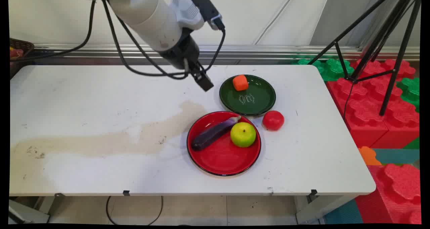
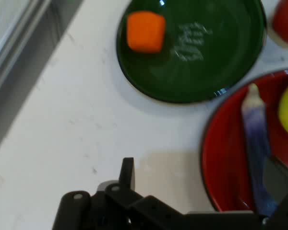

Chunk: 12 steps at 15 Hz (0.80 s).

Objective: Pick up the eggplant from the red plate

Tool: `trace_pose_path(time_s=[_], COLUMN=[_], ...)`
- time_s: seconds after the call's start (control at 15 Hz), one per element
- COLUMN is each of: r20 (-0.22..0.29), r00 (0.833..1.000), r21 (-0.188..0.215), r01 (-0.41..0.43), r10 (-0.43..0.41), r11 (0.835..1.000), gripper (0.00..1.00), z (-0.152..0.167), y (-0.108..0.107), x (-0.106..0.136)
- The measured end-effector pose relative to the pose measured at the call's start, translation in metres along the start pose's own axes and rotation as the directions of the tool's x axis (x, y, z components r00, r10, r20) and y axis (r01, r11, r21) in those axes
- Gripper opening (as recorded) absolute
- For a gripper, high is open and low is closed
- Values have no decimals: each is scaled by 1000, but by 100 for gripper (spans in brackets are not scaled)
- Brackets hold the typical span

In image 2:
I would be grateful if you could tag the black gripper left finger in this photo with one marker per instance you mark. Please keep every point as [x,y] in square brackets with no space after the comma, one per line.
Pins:
[115,210]

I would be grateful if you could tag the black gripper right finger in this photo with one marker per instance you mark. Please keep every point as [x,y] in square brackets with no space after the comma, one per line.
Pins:
[286,208]

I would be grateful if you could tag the purple toy eggplant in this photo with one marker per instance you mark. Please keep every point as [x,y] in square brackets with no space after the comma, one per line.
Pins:
[255,134]

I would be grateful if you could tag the red plate with black rim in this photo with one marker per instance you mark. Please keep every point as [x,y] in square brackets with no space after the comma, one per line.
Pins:
[224,155]

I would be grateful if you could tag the green plate with white print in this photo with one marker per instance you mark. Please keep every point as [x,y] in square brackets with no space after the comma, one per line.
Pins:
[218,74]

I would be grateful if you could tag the orange toy cube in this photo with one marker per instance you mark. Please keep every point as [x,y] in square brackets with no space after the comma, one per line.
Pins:
[145,31]

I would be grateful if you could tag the red toy tomato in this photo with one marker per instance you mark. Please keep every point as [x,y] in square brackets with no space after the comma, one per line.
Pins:
[286,21]

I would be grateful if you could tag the aluminium wall rail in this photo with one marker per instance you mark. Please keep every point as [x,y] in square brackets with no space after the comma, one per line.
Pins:
[14,40]

